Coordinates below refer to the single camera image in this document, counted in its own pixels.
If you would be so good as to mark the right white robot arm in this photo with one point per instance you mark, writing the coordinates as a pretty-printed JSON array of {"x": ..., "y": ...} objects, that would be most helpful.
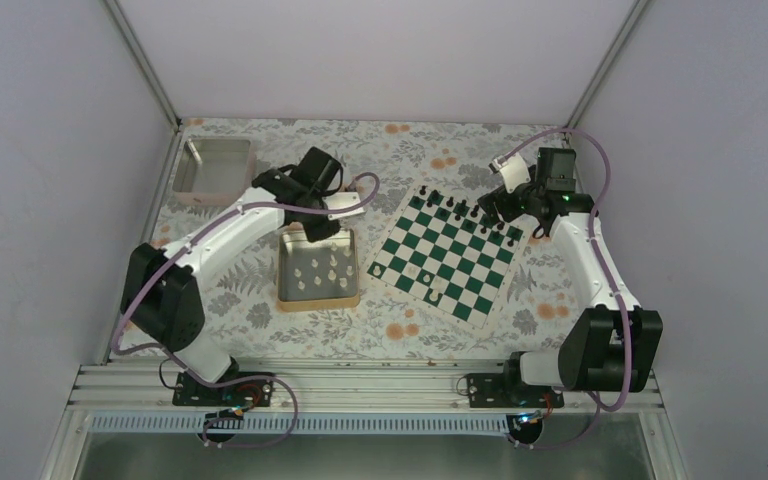
[{"x": 612, "y": 345}]

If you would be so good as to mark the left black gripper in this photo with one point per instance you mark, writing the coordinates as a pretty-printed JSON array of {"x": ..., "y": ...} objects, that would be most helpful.
[{"x": 315, "y": 234}]

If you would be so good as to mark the green white chess board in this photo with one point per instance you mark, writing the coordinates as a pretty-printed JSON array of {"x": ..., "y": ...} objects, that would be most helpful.
[{"x": 455, "y": 241}]

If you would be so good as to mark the aluminium mounting rail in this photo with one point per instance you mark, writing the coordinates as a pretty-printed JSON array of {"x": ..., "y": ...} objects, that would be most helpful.
[{"x": 321, "y": 386}]

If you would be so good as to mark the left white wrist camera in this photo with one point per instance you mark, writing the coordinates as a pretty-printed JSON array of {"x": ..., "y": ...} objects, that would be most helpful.
[{"x": 343, "y": 204}]

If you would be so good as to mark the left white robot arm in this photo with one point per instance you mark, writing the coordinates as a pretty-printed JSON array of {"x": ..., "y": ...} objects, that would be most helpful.
[{"x": 161, "y": 295}]

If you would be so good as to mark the yellow rimmed metal tray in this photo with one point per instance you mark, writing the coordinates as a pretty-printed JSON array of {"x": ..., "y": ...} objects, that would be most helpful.
[{"x": 295, "y": 252}]

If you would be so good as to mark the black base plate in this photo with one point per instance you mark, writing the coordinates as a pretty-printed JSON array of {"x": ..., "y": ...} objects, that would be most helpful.
[
  {"x": 244, "y": 395},
  {"x": 496, "y": 390}
]

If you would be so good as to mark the pink rimmed metal tray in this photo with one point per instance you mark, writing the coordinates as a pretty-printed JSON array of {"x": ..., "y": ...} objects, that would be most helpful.
[{"x": 213, "y": 171}]

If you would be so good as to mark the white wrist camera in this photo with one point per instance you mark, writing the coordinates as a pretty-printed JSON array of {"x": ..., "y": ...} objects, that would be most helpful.
[
  {"x": 513, "y": 170},
  {"x": 343, "y": 204}
]

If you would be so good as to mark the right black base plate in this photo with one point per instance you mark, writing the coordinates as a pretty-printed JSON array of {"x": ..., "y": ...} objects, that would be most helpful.
[{"x": 496, "y": 390}]

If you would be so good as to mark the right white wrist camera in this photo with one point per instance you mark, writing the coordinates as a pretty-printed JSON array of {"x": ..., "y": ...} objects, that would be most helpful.
[{"x": 513, "y": 170}]

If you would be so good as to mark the floral table cloth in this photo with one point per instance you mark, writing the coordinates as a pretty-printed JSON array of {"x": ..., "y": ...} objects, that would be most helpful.
[{"x": 536, "y": 308}]

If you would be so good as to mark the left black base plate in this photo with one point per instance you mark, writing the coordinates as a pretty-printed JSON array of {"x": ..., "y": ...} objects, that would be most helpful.
[{"x": 244, "y": 395}]

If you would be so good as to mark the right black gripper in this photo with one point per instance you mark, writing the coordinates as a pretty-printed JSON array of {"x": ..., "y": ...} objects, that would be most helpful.
[{"x": 487, "y": 202}]

